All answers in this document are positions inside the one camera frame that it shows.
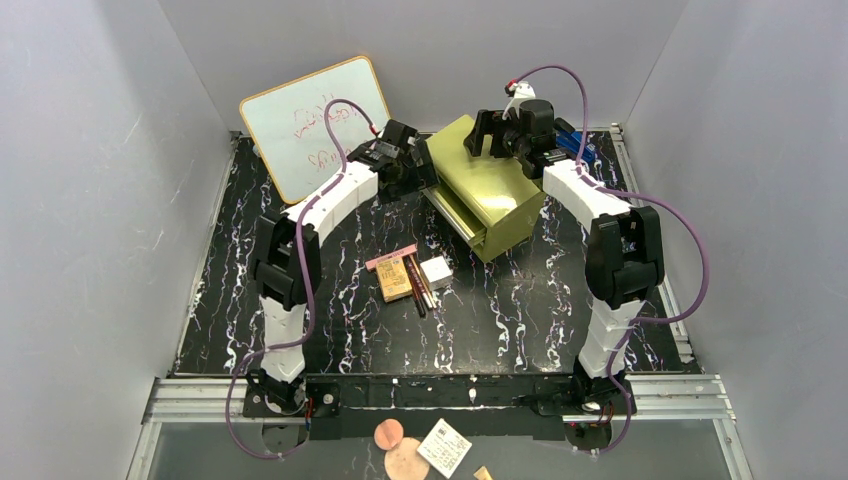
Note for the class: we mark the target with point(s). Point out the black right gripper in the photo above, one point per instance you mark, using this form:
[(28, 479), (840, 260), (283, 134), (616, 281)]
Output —
[(493, 132)]

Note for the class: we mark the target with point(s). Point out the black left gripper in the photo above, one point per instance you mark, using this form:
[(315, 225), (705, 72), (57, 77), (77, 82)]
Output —
[(416, 168)]

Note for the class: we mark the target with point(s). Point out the green metal drawer box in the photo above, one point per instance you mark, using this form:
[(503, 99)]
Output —
[(487, 201)]

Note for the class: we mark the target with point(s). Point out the orange makeup box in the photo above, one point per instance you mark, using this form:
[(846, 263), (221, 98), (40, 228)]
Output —
[(393, 279)]

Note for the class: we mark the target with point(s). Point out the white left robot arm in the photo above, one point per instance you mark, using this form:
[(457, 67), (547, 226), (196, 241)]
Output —
[(287, 270)]

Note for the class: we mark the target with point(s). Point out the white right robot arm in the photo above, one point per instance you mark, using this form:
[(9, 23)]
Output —
[(624, 259)]

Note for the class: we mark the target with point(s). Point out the dark red makeup pencil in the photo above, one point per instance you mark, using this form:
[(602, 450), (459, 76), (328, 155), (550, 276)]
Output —
[(417, 286)]

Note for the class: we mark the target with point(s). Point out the pink flat makeup box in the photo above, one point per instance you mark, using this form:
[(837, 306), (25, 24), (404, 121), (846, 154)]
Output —
[(405, 251)]

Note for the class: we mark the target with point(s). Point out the blue object behind box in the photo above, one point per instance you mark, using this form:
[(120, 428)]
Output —
[(569, 141)]

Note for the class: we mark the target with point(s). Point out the small white box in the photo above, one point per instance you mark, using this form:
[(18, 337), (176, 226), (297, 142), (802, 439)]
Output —
[(437, 272)]

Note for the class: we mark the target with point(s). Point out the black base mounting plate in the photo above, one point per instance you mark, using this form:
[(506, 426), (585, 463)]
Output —
[(543, 406)]

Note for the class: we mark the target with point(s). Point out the small pink round pad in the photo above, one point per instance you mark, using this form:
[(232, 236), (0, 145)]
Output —
[(388, 434)]

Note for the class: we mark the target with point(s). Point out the white printed paper card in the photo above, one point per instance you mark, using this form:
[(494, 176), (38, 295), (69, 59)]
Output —
[(444, 448)]

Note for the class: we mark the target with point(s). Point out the large pink round pad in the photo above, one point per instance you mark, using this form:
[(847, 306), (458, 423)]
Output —
[(403, 462)]

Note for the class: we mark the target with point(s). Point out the small tan wood piece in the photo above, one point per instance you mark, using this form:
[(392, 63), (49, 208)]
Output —
[(483, 474)]

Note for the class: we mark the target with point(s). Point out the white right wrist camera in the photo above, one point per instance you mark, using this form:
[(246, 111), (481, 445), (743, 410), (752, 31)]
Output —
[(517, 92)]

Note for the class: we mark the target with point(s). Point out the whiteboard with orange frame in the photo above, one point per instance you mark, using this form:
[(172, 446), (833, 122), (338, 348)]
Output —
[(288, 124)]

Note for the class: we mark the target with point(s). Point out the aluminium right side rail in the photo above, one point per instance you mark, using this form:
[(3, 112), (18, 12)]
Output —
[(648, 219)]

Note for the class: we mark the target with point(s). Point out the aluminium frame rail front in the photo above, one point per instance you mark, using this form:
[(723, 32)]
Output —
[(657, 397)]

